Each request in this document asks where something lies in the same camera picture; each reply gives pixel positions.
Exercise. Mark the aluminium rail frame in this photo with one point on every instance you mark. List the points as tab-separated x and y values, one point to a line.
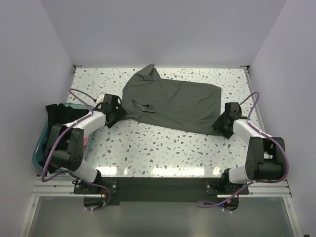
159	207

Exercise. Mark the dark grey t shirt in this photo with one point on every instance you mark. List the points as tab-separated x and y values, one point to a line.
176	104

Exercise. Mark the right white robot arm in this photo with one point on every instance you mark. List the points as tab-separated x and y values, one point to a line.
266	159

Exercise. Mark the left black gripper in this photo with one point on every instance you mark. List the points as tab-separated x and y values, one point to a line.
120	113

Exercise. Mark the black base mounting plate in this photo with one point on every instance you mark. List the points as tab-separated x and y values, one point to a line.
204	192

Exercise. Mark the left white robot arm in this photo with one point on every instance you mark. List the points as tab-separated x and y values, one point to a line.
64	149

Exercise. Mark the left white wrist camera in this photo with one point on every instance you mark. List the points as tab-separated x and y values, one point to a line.
100	98

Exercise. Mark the pink t shirt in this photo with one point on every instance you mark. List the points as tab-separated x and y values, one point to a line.
85	143

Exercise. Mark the black t shirt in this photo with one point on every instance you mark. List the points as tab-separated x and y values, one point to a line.
59	116

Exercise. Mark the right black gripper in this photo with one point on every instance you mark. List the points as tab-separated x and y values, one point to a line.
217	124

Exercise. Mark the teal plastic laundry basket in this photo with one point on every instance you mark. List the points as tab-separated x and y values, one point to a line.
39	148

